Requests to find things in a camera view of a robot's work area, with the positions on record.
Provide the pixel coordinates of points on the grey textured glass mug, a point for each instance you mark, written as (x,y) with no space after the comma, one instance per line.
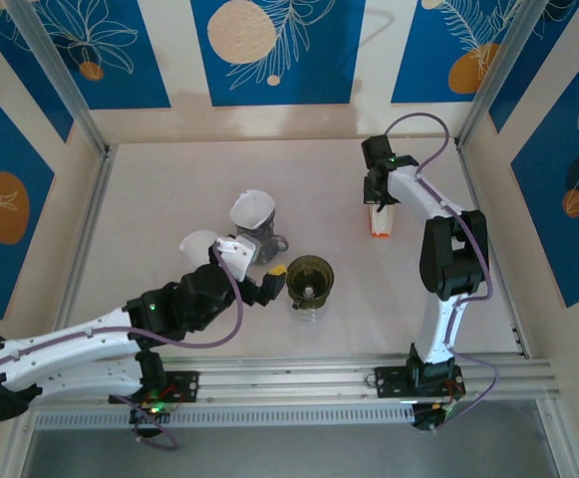
(266,244)

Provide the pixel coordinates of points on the olive green coffee dripper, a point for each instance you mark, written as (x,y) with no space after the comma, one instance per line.
(309,276)

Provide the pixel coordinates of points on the clear glass server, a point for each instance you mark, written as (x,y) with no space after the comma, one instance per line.
(314,314)

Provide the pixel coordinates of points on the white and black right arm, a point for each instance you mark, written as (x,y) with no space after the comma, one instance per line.
(413,191)

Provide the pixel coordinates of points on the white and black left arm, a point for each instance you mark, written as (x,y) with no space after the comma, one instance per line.
(70,343)

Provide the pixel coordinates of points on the white and orange filter box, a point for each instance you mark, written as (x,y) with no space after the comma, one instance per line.
(381,224)

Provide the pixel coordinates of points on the black electronics box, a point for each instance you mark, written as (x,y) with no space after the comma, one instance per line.
(144,415)
(426,418)

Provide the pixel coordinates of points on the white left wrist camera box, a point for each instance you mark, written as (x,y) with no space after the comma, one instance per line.
(236,256)

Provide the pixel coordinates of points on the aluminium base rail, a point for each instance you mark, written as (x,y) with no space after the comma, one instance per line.
(289,378)

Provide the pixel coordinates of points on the aluminium table side rail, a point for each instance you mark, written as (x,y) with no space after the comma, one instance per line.
(512,323)
(94,209)

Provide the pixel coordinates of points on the aluminium frame post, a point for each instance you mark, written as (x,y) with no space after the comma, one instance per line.
(60,74)
(550,438)
(17,453)
(503,70)

